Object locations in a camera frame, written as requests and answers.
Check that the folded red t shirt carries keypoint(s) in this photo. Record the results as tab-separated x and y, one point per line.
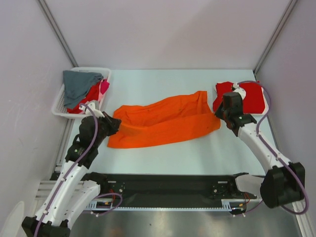
224	87

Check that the right corner aluminium post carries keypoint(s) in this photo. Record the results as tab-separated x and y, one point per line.
275	35

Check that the white slotted cable duct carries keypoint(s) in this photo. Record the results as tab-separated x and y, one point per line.
190	203

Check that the pink t shirt in basket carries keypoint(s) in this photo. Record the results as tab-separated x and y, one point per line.
103	87

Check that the folded white t shirt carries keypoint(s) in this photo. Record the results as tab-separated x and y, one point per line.
260	101

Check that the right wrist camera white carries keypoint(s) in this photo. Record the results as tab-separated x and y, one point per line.
236	88

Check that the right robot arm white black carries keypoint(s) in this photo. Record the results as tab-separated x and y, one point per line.
284	181

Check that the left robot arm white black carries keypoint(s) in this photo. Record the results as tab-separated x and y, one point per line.
75	187

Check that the red t shirt in basket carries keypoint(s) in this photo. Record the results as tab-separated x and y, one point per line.
93	94

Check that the corner aluminium post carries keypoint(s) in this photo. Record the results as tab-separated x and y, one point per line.
57	31
275	35

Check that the aluminium rail frame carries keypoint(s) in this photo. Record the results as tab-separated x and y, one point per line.
46	186

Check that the orange t shirt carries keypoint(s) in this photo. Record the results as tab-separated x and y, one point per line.
174	119

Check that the left corner aluminium post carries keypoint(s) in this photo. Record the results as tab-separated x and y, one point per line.
57	31

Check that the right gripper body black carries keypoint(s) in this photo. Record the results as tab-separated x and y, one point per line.
222	114

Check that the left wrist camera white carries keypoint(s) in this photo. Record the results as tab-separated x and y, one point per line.
91	108

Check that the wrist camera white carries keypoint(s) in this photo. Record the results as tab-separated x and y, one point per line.
236	88
91	108

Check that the grey t shirt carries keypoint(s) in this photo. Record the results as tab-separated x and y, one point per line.
77	85

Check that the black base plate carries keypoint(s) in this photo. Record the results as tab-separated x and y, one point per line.
133	186

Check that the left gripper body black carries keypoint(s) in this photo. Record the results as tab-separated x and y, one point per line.
107	128

